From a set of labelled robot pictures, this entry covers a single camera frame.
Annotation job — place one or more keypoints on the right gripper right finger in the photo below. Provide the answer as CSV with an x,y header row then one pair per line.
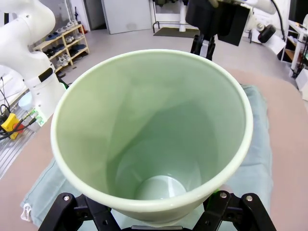
x,y
240,216

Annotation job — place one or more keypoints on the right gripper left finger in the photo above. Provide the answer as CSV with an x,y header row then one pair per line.
x,y
69,216

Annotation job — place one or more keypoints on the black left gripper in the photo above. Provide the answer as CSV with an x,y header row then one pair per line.
x,y
201,16

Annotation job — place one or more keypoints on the grey-green cloth mat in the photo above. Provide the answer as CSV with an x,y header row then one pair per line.
x,y
257,144

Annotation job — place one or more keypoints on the tall pale green cup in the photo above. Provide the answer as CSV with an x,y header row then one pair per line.
x,y
144,108

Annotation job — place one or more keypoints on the white background arm link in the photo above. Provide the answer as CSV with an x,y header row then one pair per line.
x,y
263,5

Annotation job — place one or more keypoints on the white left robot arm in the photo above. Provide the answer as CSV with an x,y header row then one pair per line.
x,y
24,48

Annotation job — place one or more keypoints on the black floor mat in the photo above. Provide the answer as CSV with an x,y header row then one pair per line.
x,y
175,32

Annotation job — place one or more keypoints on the grey partition board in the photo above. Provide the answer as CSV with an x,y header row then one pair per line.
x,y
126,15

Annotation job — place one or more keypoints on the white side table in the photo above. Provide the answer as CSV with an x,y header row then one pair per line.
x,y
298,48

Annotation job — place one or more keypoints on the yellow emergency stop box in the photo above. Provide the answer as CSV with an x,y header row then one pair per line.
x,y
8,125

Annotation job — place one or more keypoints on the pale small bowl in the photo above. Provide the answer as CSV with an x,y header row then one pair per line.
x,y
25,101

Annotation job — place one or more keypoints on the wooden shoe rack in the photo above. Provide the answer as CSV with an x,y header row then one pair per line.
x,y
72,41

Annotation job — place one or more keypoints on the white sneakers pair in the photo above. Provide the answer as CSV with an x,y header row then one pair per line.
x,y
63,60
71,24

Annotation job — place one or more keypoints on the dark slippers pair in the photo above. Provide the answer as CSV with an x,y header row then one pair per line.
x,y
51,37

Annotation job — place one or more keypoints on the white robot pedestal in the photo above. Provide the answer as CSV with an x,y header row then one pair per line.
x,y
183,19

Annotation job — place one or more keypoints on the aluminium slotted base plate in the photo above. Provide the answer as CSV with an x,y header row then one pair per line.
x,y
12,154

